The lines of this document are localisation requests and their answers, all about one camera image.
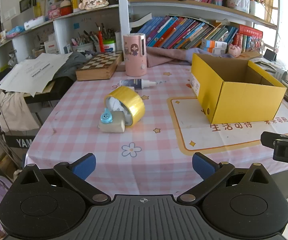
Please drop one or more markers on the grey cloth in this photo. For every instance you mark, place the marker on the grey cloth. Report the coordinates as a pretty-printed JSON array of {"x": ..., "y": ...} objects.
[{"x": 71, "y": 62}]

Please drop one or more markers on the stack of white papers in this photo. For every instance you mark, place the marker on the stack of white papers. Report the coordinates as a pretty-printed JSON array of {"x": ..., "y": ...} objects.
[{"x": 33, "y": 72}]

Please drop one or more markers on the blue wipes pack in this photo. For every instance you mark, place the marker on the blue wipes pack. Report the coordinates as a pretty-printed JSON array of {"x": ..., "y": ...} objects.
[{"x": 15, "y": 32}]

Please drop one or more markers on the dark blue spray bottle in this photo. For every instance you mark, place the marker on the dark blue spray bottle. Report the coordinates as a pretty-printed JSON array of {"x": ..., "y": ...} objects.
[{"x": 134, "y": 83}]

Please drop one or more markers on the pile of papers and booklets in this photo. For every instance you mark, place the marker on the pile of papers and booklets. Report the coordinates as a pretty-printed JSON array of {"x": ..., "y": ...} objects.
[{"x": 279, "y": 73}]

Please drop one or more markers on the orange blue white carton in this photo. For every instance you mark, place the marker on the orange blue white carton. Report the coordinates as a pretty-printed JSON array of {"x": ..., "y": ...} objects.
[
  {"x": 214, "y": 43},
  {"x": 210, "y": 49}
]

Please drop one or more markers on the red bottle with pointed cap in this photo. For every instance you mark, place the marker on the red bottle with pointed cap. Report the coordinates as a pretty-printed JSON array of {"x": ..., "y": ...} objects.
[{"x": 100, "y": 41}]

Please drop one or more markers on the pink pig plush toy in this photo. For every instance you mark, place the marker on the pink pig plush toy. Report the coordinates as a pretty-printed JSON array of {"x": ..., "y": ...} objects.
[{"x": 235, "y": 50}]

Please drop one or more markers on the white bookshelf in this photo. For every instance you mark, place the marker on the white bookshelf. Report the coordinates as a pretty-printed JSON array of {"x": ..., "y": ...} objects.
[{"x": 124, "y": 10}]

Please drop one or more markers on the yellow tape roll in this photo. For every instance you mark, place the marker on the yellow tape roll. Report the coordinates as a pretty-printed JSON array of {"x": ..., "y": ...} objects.
[{"x": 134, "y": 107}]

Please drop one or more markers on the bunch of pens and brushes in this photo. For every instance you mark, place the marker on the bunch of pens and brushes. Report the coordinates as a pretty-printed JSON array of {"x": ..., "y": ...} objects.
[{"x": 89, "y": 37}]

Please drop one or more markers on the brown cardboard sheet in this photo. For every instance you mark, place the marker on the brown cardboard sheet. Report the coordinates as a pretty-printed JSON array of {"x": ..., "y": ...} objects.
[{"x": 250, "y": 55}]

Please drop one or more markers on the clear pen organizer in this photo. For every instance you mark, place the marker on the clear pen organizer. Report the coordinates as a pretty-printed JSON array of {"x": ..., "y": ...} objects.
[{"x": 238, "y": 1}]

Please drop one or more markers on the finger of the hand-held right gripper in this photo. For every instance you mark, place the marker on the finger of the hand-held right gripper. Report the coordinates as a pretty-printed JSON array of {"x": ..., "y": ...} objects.
[{"x": 268, "y": 138}]

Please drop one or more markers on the small pink box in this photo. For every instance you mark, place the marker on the small pink box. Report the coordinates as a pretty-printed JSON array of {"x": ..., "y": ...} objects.
[{"x": 53, "y": 13}]

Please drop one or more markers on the white storage container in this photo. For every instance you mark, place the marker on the white storage container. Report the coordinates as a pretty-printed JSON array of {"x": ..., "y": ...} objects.
[{"x": 256, "y": 8}]

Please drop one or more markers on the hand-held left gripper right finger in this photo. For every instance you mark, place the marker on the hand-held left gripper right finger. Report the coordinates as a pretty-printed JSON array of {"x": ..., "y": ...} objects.
[{"x": 204, "y": 167}]

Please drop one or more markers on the yellow cardboard box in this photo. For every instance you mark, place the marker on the yellow cardboard box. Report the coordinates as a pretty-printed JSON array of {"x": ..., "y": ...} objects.
[{"x": 246, "y": 102}]

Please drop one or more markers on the row of colourful books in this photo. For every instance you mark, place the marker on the row of colourful books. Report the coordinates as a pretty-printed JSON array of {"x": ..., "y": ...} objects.
[{"x": 179, "y": 32}]

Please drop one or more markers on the white wall switch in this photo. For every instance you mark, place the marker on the white wall switch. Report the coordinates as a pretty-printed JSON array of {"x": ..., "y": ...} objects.
[{"x": 9, "y": 13}]

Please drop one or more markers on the pink cartoon cylinder container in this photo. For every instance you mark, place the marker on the pink cartoon cylinder container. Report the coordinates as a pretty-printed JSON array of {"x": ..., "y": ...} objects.
[{"x": 134, "y": 62}]

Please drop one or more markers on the white hanging garment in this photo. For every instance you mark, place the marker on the white hanging garment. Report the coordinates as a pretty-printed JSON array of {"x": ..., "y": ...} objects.
[{"x": 11, "y": 112}]

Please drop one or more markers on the red and white jar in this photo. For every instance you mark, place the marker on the red and white jar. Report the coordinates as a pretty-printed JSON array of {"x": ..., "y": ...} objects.
[{"x": 66, "y": 8}]

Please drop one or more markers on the lavender cloth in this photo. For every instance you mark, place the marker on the lavender cloth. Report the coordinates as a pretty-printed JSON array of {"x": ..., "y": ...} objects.
[{"x": 219, "y": 54}]

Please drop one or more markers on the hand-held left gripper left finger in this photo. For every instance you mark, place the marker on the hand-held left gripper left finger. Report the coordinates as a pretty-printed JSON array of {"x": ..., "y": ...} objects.
[{"x": 85, "y": 167}]

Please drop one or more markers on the black picture frame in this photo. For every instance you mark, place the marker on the black picture frame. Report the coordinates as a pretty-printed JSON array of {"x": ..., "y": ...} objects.
[{"x": 27, "y": 3}]

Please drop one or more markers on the wooden chessboard box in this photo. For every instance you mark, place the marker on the wooden chessboard box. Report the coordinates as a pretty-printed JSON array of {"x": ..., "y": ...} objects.
[{"x": 99, "y": 62}]

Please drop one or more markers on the small blue teardrop toy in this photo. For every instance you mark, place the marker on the small blue teardrop toy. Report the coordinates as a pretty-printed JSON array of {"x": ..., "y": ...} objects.
[{"x": 106, "y": 117}]

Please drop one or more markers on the green lidded jar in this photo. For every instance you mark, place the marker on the green lidded jar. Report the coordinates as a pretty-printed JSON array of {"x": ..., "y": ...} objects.
[{"x": 109, "y": 46}]

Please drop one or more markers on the cream cloth pouch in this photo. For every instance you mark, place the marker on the cream cloth pouch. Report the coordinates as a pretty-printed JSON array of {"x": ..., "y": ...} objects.
[{"x": 116, "y": 125}]

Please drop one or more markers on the white box with red label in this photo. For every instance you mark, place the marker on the white box with red label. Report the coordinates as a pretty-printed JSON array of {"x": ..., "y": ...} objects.
[{"x": 51, "y": 47}]

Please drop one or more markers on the black bar with white letters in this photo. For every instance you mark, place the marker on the black bar with white letters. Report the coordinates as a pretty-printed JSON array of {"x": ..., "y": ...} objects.
[{"x": 18, "y": 142}]

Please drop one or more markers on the mauve cloth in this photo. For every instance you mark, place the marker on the mauve cloth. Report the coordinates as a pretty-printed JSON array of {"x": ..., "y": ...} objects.
[{"x": 164, "y": 56}]

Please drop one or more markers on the pink checked tablecloth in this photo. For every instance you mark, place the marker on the pink checked tablecloth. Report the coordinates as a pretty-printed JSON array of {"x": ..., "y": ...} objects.
[{"x": 89, "y": 105}]

